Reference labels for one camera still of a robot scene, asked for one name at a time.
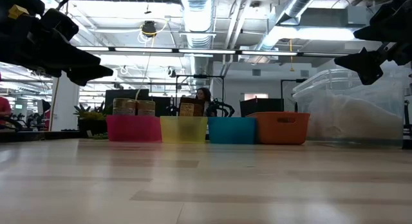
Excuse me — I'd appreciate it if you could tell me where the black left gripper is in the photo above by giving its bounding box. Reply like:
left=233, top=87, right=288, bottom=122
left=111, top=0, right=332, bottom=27
left=0, top=0, right=115, bottom=87

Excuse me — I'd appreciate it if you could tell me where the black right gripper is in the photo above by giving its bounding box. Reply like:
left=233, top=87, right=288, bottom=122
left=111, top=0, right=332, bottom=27
left=333, top=0, right=412, bottom=86

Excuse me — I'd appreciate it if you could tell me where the brown spice pouch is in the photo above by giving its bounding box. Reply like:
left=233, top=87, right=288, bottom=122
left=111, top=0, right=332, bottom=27
left=178, top=97, right=206, bottom=118

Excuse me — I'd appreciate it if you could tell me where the white building pillar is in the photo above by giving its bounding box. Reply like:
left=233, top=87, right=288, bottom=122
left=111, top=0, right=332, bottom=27
left=51, top=71, right=80, bottom=132

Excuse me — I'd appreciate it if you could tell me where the clear plastic storage container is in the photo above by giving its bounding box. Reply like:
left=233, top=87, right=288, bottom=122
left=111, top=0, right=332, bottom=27
left=292, top=68, right=406, bottom=147

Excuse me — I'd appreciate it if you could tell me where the potted green succulent plant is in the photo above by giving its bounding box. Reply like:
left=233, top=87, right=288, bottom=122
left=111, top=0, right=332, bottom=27
left=73, top=101, right=109, bottom=140

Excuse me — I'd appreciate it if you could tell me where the grey cloth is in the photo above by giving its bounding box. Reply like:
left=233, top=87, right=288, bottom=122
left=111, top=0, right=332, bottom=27
left=299, top=88, right=403, bottom=141

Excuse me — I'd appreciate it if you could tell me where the pink plastic bin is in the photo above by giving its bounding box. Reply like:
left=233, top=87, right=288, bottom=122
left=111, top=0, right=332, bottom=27
left=106, top=114, right=163, bottom=143

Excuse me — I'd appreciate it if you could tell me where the black tube stand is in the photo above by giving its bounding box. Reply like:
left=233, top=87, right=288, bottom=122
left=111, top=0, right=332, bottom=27
left=280, top=78, right=306, bottom=104

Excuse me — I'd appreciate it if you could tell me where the person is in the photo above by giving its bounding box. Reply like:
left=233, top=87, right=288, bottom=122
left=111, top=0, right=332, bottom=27
left=194, top=86, right=214, bottom=118
left=0, top=95, right=12, bottom=119

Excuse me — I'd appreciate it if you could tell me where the yellow plastic bin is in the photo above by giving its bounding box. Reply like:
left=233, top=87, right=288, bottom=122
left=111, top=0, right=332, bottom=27
left=160, top=116, right=209, bottom=144

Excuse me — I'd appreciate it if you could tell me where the long ceiling light strip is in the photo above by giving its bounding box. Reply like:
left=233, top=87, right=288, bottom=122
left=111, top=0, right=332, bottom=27
left=75, top=45, right=355, bottom=59

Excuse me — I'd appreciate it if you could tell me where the orange plastic bin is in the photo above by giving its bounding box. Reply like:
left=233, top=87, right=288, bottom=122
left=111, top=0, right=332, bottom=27
left=247, top=111, right=312, bottom=145

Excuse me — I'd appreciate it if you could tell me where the teal plastic bin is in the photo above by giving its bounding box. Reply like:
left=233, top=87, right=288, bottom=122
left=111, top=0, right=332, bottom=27
left=207, top=117, right=258, bottom=145

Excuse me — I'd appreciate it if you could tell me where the yellow hanging cable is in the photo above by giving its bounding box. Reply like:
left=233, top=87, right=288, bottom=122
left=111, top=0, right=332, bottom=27
left=48, top=76, right=61, bottom=132
left=135, top=35, right=155, bottom=102

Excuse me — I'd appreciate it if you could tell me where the black ceiling cable reel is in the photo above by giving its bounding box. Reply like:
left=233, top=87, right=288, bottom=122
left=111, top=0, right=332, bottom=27
left=140, top=19, right=158, bottom=38

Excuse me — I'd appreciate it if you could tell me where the silver corrugated air duct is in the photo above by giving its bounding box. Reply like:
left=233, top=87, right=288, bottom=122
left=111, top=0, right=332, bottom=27
left=180, top=0, right=215, bottom=89

